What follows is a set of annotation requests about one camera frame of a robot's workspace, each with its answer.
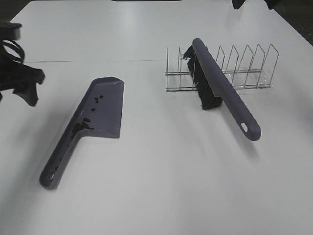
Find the purple plastic dustpan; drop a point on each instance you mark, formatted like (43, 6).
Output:
(110, 109)

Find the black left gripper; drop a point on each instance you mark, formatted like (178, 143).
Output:
(22, 80)

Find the pile of coffee beans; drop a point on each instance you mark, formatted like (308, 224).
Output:
(82, 124)

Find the chrome wire rack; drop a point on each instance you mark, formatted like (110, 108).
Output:
(251, 69)

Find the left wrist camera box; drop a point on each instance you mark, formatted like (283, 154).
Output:
(10, 31)

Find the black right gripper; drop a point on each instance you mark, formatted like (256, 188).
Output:
(237, 3)

